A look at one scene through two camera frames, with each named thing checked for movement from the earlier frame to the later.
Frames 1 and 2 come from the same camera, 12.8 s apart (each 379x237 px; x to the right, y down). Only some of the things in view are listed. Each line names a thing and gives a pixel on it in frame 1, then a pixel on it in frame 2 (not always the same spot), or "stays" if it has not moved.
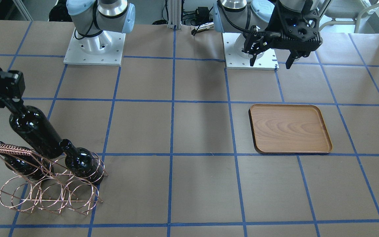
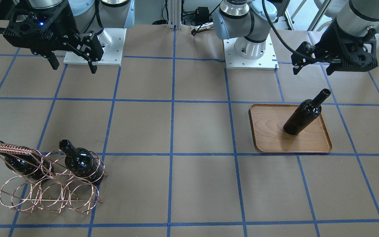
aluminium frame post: x=174 y=14 stays
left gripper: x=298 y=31 to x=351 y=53
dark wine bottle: x=36 y=128 to x=307 y=110
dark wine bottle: x=82 y=163 stays
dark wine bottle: x=36 y=167 stays
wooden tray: x=277 y=128 stays
